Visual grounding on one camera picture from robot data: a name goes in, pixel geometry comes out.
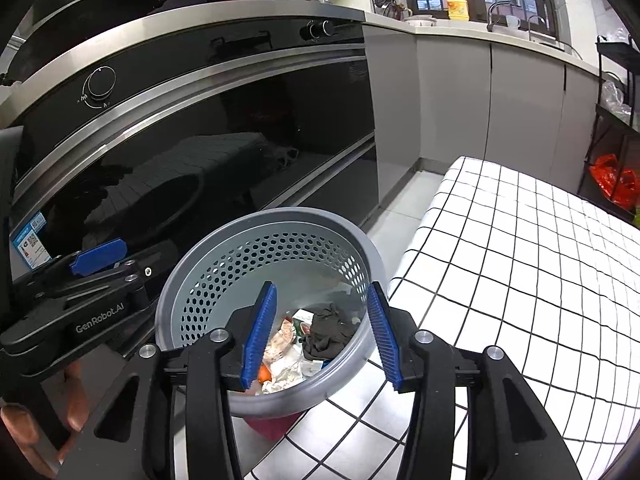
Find orange peel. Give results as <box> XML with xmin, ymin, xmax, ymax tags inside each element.
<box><xmin>257</xmin><ymin>364</ymin><xmax>271</xmax><ymax>384</ymax></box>

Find red patterned snack wrapper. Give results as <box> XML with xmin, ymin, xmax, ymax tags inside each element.
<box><xmin>262</xmin><ymin>318</ymin><xmax>298</xmax><ymax>366</ymax></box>

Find yellow detergent bottle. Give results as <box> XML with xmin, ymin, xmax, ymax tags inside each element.
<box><xmin>446</xmin><ymin>0</ymin><xmax>470</xmax><ymax>22</ymax></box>

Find black storage shelf rack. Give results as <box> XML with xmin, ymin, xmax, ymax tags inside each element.
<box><xmin>578</xmin><ymin>36</ymin><xmax>639</xmax><ymax>224</ymax></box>

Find person's left hand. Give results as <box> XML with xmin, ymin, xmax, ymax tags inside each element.
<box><xmin>1</xmin><ymin>360</ymin><xmax>90</xmax><ymax>479</ymax></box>

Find grey kitchen cabinets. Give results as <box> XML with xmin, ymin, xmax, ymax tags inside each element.
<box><xmin>363</xmin><ymin>24</ymin><xmax>598</xmax><ymax>200</ymax></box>

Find dark grey rag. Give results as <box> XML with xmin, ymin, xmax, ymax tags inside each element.
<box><xmin>303</xmin><ymin>304</ymin><xmax>360</xmax><ymax>362</ymax></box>

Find green white medicine box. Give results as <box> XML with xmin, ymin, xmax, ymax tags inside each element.
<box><xmin>292</xmin><ymin>309</ymin><xmax>314</xmax><ymax>338</ymax></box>

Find clear plastic bag on shelf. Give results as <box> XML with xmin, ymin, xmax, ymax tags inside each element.
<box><xmin>601</xmin><ymin>80</ymin><xmax>634</xmax><ymax>126</ymax></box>

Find chrome sink faucet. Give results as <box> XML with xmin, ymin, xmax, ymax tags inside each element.
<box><xmin>485</xmin><ymin>0</ymin><xmax>522</xmax><ymax>34</ymax></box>

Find red plastic bag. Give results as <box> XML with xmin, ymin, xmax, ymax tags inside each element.
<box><xmin>589</xmin><ymin>154</ymin><xmax>639</xmax><ymax>210</ymax></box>

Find grey perforated trash bin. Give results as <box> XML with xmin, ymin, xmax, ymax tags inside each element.
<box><xmin>155</xmin><ymin>207</ymin><xmax>388</xmax><ymax>418</ymax></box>

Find blue white energy label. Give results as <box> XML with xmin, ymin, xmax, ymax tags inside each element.
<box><xmin>12</xmin><ymin>211</ymin><xmax>51</xmax><ymax>270</ymax></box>

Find white black checkered tablecloth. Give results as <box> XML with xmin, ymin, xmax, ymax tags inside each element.
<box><xmin>368</xmin><ymin>157</ymin><xmax>639</xmax><ymax>479</ymax></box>

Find black built-in oven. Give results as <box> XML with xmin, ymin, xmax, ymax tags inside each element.
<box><xmin>1</xmin><ymin>16</ymin><xmax>379</xmax><ymax>275</ymax></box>

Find white tissue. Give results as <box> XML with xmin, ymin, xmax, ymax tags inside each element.
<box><xmin>258</xmin><ymin>344</ymin><xmax>324</xmax><ymax>394</ymax></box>

